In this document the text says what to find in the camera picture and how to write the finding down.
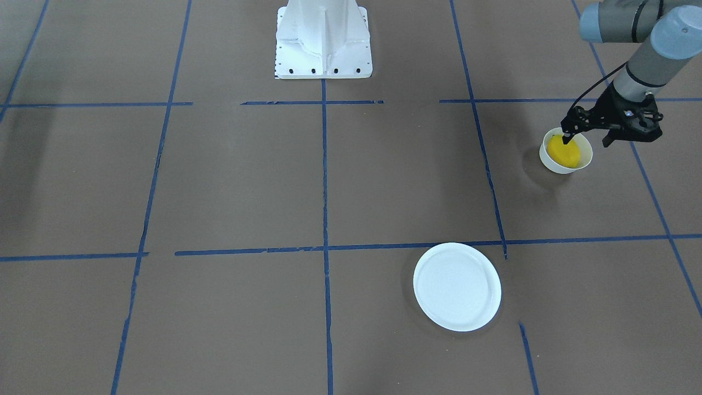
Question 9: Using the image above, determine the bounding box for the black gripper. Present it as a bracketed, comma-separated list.
[560, 85, 651, 148]

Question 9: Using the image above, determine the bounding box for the yellow lemon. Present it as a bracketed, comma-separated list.
[546, 135, 581, 168]

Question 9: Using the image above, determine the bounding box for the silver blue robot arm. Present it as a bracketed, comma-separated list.
[560, 1, 701, 147]

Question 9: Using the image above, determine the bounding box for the white bowl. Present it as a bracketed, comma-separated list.
[539, 127, 593, 174]

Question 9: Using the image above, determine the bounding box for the white round plate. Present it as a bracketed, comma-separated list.
[412, 242, 502, 332]

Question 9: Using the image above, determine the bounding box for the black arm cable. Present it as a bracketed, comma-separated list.
[568, 0, 664, 116]

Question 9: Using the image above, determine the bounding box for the white pedestal column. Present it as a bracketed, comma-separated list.
[274, 1, 373, 80]

